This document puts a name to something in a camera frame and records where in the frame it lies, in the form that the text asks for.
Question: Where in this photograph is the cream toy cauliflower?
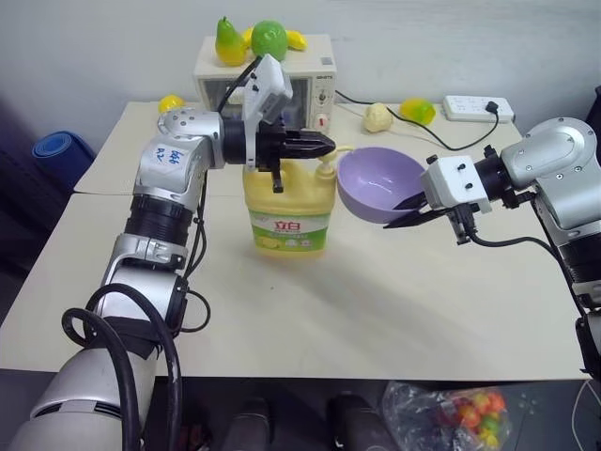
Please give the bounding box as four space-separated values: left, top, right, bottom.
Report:
362 102 394 134

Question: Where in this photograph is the green toy apple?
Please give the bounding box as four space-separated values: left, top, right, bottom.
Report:
250 19 289 63

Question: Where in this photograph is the yellow green toy mango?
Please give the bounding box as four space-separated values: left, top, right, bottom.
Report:
399 97 438 125

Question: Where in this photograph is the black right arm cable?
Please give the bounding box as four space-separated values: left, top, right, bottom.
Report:
461 219 573 279

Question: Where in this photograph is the purple plastic bowl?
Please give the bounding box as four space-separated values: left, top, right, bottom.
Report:
336 146 426 225

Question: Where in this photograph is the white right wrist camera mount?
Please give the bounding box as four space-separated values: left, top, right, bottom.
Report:
419 155 494 215

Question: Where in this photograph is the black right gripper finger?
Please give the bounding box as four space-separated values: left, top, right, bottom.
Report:
393 192 427 211
382 207 455 231

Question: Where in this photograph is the plastic bag of toy fruits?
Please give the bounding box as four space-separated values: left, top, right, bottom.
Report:
380 381 511 451

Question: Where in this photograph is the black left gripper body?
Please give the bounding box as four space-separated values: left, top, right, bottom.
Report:
255 121 291 195

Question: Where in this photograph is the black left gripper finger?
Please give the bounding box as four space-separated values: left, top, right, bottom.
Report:
285 131 335 148
285 143 337 162

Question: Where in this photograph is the blue rolled foam mat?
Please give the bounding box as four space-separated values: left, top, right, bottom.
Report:
31 130 98 192

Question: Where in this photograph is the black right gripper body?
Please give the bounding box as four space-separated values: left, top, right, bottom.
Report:
444 203 481 247

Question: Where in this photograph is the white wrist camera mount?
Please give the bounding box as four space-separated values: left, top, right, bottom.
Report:
240 53 295 173
419 155 494 215

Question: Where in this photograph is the white toaster oven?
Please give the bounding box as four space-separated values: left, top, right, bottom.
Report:
193 33 340 136

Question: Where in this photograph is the green yellow toy pear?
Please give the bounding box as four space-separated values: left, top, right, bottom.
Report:
214 16 248 68

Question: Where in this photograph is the thin black left wrist cable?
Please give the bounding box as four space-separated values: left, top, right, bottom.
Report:
216 54 263 115

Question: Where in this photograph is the black oven power cable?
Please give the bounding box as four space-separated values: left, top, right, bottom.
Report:
334 88 502 152

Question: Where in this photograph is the white power strip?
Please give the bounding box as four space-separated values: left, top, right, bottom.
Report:
442 94 516 125

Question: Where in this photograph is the yellow toy banana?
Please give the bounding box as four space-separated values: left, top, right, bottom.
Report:
284 29 309 52

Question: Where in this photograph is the thin white cable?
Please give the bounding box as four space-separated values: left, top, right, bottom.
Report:
574 379 601 436

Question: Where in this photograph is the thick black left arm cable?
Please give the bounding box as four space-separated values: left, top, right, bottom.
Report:
60 280 212 451

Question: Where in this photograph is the yellow pump detergent bottle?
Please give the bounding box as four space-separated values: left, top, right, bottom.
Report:
241 145 355 262

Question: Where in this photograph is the yellow toy lemon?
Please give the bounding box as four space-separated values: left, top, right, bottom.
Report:
158 94 186 115

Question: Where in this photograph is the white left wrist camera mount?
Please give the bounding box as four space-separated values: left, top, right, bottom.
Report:
240 53 295 173

